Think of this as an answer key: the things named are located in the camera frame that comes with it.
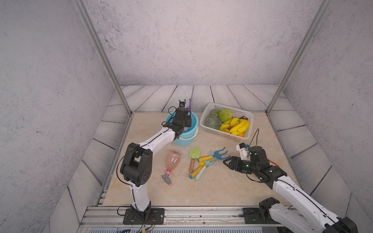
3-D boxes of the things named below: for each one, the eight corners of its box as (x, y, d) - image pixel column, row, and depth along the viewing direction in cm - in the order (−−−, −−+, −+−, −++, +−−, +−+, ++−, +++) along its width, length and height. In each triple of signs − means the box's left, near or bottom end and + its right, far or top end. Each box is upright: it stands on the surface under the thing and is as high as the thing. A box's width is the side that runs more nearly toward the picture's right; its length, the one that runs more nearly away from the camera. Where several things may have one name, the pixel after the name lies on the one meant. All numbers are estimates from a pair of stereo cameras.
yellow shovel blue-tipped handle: (189, 178, 87) (189, 175, 83) (200, 163, 93) (200, 160, 90) (192, 181, 86) (192, 178, 83) (203, 165, 92) (204, 162, 89)
